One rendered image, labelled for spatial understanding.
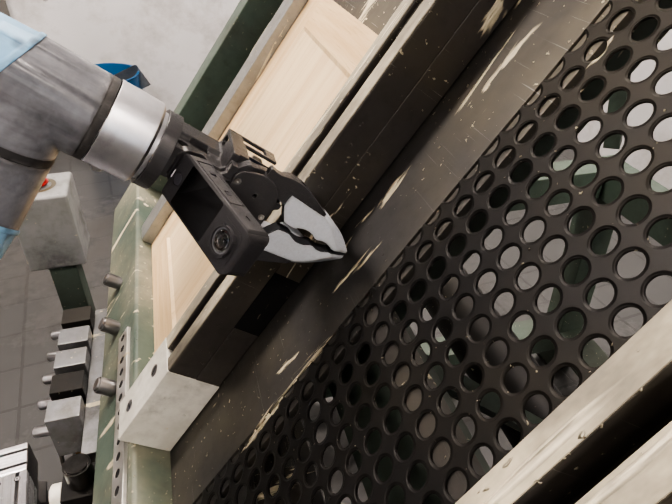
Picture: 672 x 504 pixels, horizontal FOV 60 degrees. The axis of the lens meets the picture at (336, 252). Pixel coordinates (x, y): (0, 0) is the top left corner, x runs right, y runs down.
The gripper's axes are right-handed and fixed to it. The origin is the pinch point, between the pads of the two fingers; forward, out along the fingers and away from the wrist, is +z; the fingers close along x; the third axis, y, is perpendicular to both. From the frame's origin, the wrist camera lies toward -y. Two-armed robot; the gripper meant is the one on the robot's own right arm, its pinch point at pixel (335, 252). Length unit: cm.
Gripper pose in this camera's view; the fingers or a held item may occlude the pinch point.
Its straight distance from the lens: 58.1
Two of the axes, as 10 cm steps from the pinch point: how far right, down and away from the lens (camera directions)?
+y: -2.3, -5.3, 8.1
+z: 7.8, 4.0, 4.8
